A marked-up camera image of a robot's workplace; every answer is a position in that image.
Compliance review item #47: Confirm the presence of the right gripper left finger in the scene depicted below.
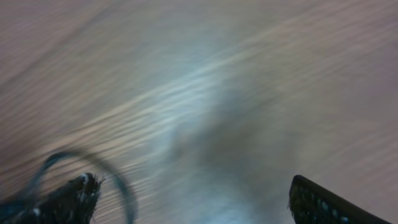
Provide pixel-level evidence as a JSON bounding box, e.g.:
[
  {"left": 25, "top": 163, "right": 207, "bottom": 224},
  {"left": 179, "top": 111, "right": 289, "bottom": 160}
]
[{"left": 6, "top": 173, "right": 104, "bottom": 224}]

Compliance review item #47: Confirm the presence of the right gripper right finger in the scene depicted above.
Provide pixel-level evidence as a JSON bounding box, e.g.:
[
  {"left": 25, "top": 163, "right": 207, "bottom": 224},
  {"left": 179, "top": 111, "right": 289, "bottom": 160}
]
[{"left": 289, "top": 175, "right": 389, "bottom": 224}]

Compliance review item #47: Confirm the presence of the black long USB cable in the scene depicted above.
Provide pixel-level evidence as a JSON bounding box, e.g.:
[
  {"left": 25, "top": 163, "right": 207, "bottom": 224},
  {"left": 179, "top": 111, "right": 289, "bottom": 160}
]
[{"left": 0, "top": 151, "right": 138, "bottom": 224}]

